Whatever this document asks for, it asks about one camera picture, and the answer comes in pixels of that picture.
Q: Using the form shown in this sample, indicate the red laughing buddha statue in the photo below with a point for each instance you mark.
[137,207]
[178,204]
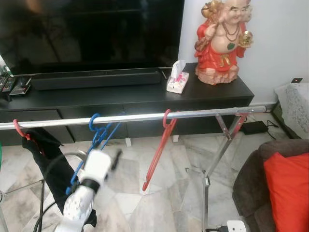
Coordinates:
[219,58]

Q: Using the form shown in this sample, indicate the black power adapter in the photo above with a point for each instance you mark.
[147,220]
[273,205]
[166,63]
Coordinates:
[254,127]

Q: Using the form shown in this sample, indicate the red cushion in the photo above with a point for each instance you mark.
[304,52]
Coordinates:
[289,193]

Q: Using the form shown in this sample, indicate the silver metal clothes rack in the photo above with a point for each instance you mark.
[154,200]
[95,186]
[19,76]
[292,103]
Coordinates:
[135,117]

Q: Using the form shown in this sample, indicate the pink white tissue box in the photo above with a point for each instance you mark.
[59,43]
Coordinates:
[177,83]

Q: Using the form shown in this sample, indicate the black flat television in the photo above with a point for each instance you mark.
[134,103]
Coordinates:
[96,34]

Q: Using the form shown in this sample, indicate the blue plastic hanger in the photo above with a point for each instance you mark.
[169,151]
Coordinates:
[99,137]

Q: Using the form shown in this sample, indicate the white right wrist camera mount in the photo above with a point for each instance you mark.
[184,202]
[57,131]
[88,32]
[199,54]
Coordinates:
[236,227]

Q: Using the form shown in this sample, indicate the black low tv cabinet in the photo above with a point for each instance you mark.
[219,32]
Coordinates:
[145,99]

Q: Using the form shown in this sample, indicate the black soundbar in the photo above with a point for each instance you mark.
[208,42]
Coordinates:
[96,79]

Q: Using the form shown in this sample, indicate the red plastic hanger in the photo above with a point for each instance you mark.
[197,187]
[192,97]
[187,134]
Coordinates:
[160,152]
[17,128]

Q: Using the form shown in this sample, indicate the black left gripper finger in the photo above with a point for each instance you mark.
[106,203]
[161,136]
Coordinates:
[117,159]

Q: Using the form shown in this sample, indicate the white lace cloth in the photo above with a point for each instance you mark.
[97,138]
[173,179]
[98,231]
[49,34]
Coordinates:
[294,108]

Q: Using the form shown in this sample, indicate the black t-shirt green print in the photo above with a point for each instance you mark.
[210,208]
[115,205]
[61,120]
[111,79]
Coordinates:
[41,150]

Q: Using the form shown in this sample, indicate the brown fabric sofa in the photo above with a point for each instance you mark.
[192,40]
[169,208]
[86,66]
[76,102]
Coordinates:
[251,193]

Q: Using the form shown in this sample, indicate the small black object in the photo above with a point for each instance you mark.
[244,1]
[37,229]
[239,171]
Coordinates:
[297,80]

